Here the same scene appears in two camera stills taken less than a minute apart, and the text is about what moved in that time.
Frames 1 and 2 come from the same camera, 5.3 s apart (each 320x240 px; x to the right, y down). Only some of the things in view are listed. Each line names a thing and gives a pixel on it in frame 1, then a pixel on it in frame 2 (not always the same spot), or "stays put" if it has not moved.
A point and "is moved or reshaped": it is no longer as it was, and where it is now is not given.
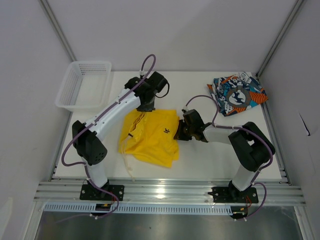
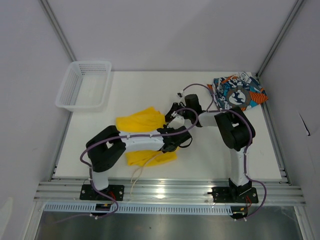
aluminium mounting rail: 281,192 stays put
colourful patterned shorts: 236,93 stays put
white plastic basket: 87,86 stays put
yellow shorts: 150,136 is moved or reshaped
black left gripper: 149,108 -> 169,129
